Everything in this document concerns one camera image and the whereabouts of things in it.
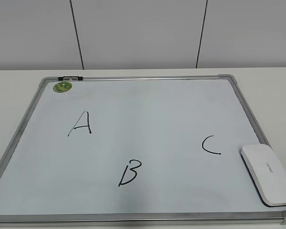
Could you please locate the black and grey marker clip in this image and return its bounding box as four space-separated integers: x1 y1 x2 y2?
58 76 83 81

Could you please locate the white whiteboard eraser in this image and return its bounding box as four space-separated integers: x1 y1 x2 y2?
241 144 286 207

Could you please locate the white whiteboard with aluminium frame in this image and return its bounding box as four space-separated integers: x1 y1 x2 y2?
0 75 286 227

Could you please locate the green round magnet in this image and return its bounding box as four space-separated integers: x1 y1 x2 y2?
53 82 72 93

